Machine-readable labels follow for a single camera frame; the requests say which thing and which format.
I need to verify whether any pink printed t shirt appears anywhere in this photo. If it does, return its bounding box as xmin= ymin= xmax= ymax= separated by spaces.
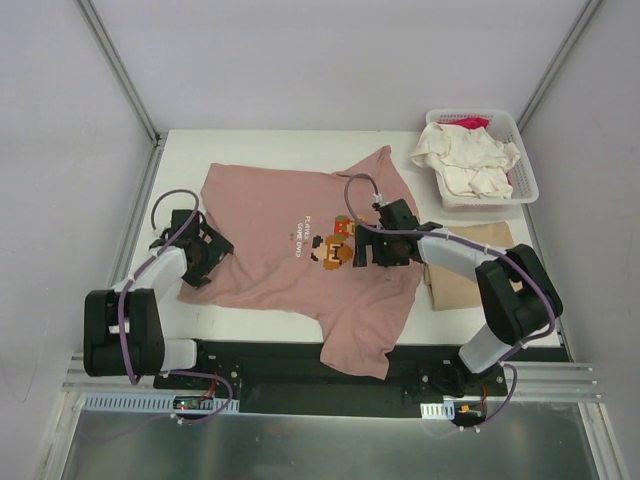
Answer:
xmin=179 ymin=146 xmax=423 ymax=380

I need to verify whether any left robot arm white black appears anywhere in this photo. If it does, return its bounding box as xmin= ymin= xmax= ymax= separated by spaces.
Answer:
xmin=83 ymin=209 xmax=234 ymax=389

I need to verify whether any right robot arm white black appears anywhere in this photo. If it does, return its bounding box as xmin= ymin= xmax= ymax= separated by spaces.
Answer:
xmin=354 ymin=222 xmax=562 ymax=398

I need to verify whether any folded beige t shirt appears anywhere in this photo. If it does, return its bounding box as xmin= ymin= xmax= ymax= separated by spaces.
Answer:
xmin=423 ymin=221 xmax=514 ymax=311

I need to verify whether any cream crumpled t shirt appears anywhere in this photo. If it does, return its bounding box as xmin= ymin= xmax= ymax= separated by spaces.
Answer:
xmin=409 ymin=122 xmax=521 ymax=199

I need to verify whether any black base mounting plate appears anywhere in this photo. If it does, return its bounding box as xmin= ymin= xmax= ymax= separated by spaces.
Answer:
xmin=152 ymin=339 xmax=519 ymax=416

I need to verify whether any magenta t shirt in basket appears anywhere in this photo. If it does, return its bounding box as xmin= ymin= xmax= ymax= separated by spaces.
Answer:
xmin=439 ymin=117 xmax=490 ymax=130

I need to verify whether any white plastic laundry basket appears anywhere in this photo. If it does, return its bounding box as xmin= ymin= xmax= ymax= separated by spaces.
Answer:
xmin=415 ymin=107 xmax=539 ymax=209

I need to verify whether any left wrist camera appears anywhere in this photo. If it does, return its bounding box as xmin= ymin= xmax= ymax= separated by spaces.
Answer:
xmin=168 ymin=209 xmax=204 ymax=238

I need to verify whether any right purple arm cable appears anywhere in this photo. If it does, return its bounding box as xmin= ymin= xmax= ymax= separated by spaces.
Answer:
xmin=344 ymin=173 xmax=559 ymax=436

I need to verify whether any left aluminium frame post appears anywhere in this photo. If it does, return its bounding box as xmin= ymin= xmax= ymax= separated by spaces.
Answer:
xmin=74 ymin=0 xmax=162 ymax=147

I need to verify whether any aluminium frame post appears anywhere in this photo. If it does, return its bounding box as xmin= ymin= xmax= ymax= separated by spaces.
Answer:
xmin=516 ymin=0 xmax=606 ymax=131
xmin=74 ymin=0 xmax=162 ymax=147

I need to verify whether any right white cable duct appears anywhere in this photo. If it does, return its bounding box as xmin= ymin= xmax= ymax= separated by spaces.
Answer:
xmin=420 ymin=400 xmax=455 ymax=421

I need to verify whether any white cable duct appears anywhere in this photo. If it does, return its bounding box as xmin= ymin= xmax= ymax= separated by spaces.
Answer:
xmin=84 ymin=393 xmax=240 ymax=416
xmin=420 ymin=400 xmax=455 ymax=421

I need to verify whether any left white cable duct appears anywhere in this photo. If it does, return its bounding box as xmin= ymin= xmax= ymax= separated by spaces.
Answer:
xmin=84 ymin=393 xmax=240 ymax=416

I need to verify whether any aluminium front rail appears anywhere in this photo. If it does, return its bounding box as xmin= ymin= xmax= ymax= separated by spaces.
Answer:
xmin=61 ymin=359 xmax=605 ymax=403

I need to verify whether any right aluminium frame post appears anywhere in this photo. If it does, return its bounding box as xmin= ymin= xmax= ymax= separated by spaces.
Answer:
xmin=516 ymin=0 xmax=606 ymax=131

